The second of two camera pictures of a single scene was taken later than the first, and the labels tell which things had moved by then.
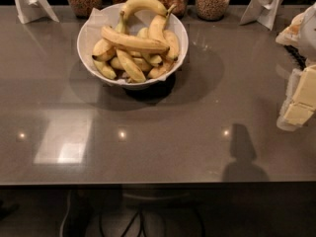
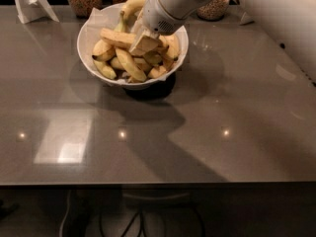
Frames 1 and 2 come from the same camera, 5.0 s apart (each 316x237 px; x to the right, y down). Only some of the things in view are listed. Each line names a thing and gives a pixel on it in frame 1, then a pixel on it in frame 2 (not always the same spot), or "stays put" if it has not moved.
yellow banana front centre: (131, 68) stays put
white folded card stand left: (31, 4) stays put
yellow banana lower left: (105, 69) stays put
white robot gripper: (309, 37) -> (157, 14)
